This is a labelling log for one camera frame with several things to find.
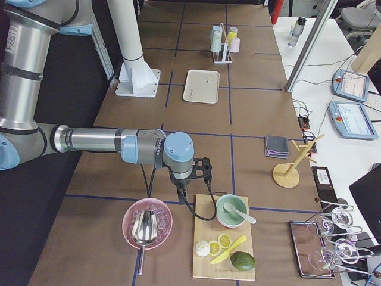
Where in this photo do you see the cream rabbit tray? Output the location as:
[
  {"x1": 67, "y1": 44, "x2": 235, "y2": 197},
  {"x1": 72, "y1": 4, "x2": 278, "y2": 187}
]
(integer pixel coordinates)
[{"x1": 183, "y1": 69, "x2": 220, "y2": 104}]

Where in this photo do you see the teach pendant far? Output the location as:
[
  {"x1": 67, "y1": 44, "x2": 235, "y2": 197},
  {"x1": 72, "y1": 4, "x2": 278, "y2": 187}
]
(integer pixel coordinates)
[{"x1": 332, "y1": 69, "x2": 370, "y2": 103}]

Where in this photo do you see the wooden cutting board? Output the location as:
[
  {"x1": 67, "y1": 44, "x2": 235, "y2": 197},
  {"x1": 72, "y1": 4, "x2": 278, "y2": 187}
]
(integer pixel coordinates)
[{"x1": 192, "y1": 195, "x2": 256, "y2": 281}]

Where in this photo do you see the black camera cable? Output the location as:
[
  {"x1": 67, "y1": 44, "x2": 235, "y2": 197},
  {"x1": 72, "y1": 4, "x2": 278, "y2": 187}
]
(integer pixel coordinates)
[{"x1": 181, "y1": 175, "x2": 220, "y2": 222}]

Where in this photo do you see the grey cup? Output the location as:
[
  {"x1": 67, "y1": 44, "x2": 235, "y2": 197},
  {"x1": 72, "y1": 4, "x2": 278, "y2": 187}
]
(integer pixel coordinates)
[{"x1": 229, "y1": 26, "x2": 238, "y2": 33}]

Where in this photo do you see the white garlic bulb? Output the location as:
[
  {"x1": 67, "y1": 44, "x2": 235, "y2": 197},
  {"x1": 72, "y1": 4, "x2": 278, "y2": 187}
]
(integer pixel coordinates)
[{"x1": 195, "y1": 240, "x2": 210, "y2": 257}]

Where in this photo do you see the grey folded cloth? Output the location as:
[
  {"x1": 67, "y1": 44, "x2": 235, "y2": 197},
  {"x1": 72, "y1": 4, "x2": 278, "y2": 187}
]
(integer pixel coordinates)
[{"x1": 264, "y1": 135, "x2": 289, "y2": 159}]

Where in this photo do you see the green bowl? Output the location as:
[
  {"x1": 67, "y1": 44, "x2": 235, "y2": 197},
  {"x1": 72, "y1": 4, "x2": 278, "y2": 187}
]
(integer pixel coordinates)
[{"x1": 216, "y1": 194, "x2": 248, "y2": 228}]

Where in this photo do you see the lemon slice lower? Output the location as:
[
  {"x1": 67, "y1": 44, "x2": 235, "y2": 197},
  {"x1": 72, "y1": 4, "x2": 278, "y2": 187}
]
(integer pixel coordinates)
[{"x1": 208, "y1": 240, "x2": 221, "y2": 256}]

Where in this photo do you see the lemon slice upper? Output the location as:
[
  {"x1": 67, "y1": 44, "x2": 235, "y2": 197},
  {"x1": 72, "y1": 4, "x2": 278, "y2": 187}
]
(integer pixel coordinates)
[{"x1": 217, "y1": 234, "x2": 232, "y2": 249}]

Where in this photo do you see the blue cup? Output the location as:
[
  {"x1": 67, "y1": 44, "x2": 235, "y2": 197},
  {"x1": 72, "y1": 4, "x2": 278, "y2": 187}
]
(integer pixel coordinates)
[{"x1": 211, "y1": 25, "x2": 220, "y2": 36}]

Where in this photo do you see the water bottle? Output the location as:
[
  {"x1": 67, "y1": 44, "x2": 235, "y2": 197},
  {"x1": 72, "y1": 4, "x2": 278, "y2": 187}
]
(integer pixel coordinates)
[{"x1": 288, "y1": 17, "x2": 307, "y2": 47}]

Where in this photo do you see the avocado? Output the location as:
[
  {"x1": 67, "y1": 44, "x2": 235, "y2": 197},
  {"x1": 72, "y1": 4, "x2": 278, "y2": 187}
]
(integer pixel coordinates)
[{"x1": 230, "y1": 251, "x2": 257, "y2": 271}]

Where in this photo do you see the wooden mug tree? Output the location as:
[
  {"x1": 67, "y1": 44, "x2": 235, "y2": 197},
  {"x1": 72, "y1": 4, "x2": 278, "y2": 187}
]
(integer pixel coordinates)
[{"x1": 272, "y1": 134, "x2": 324, "y2": 188}]

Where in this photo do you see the yellow plastic knife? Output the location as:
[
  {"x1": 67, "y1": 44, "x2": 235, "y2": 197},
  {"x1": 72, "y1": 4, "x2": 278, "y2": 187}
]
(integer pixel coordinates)
[{"x1": 211, "y1": 235, "x2": 246, "y2": 265}]

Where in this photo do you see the teach pendant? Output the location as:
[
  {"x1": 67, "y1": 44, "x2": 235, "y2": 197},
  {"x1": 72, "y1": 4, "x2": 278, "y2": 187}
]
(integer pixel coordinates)
[
  {"x1": 332, "y1": 69, "x2": 370, "y2": 103},
  {"x1": 329, "y1": 101, "x2": 378, "y2": 141}
]

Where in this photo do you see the metal scoop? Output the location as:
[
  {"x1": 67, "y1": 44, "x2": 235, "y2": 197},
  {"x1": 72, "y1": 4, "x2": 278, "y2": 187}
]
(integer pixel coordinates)
[{"x1": 132, "y1": 210, "x2": 158, "y2": 275}]

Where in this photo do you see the green cup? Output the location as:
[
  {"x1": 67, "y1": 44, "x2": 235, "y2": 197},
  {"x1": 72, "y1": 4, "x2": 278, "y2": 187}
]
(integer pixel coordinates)
[{"x1": 210, "y1": 37, "x2": 221, "y2": 53}]

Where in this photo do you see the pink bowl with ice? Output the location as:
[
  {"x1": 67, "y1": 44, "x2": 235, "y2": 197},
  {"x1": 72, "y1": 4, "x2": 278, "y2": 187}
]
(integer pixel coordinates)
[{"x1": 121, "y1": 197, "x2": 174, "y2": 250}]

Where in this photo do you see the white cup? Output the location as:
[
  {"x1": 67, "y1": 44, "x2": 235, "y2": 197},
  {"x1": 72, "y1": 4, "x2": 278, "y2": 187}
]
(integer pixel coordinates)
[{"x1": 211, "y1": 31, "x2": 221, "y2": 39}]

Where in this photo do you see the black box with label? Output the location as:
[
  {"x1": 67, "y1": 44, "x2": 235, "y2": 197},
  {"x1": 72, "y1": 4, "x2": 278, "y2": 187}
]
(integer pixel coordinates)
[{"x1": 311, "y1": 166, "x2": 338, "y2": 203}]

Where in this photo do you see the pink cup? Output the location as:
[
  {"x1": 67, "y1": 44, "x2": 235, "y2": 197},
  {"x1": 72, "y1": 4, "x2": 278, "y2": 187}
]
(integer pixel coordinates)
[{"x1": 229, "y1": 37, "x2": 241, "y2": 54}]

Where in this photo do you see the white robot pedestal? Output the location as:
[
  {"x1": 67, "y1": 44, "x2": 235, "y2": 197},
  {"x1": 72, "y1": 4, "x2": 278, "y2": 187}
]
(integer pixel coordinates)
[{"x1": 108, "y1": 0, "x2": 161, "y2": 98}]

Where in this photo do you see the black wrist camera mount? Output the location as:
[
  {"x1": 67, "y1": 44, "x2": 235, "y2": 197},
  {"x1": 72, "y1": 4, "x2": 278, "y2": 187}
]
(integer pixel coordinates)
[{"x1": 168, "y1": 157, "x2": 212, "y2": 205}]

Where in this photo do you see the glass holder rack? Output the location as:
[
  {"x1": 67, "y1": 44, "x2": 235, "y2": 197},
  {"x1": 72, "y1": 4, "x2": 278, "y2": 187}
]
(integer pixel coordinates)
[{"x1": 308, "y1": 198, "x2": 380, "y2": 279}]

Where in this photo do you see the white spoon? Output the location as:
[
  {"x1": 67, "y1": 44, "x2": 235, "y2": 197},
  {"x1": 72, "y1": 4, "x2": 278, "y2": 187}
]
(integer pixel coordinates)
[{"x1": 223, "y1": 203, "x2": 257, "y2": 224}]

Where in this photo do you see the yellow cup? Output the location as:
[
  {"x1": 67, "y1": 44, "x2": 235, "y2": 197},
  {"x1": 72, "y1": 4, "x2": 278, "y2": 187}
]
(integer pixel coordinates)
[{"x1": 227, "y1": 32, "x2": 237, "y2": 43}]

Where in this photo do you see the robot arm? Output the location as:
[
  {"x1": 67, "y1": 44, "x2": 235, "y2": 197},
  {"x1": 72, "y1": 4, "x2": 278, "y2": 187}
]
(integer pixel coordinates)
[{"x1": 1, "y1": 1, "x2": 195, "y2": 180}]

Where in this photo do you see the white wire cup rack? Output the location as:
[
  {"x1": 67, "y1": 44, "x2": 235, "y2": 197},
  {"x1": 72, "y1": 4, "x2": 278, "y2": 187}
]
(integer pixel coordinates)
[{"x1": 210, "y1": 23, "x2": 232, "y2": 64}]

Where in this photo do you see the teach pendant near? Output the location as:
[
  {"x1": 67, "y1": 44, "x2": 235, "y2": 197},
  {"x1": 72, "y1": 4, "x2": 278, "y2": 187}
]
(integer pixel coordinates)
[{"x1": 329, "y1": 101, "x2": 378, "y2": 141}]

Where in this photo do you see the aluminium frame post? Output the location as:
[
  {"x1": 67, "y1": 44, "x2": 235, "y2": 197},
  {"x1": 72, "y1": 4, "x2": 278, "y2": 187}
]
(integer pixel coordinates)
[{"x1": 285, "y1": 0, "x2": 338, "y2": 93}]

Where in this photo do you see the lemon slice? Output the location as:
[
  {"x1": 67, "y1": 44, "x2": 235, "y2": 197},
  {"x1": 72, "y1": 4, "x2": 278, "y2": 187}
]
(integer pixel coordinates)
[
  {"x1": 217, "y1": 234, "x2": 232, "y2": 249},
  {"x1": 208, "y1": 240, "x2": 221, "y2": 256}
]

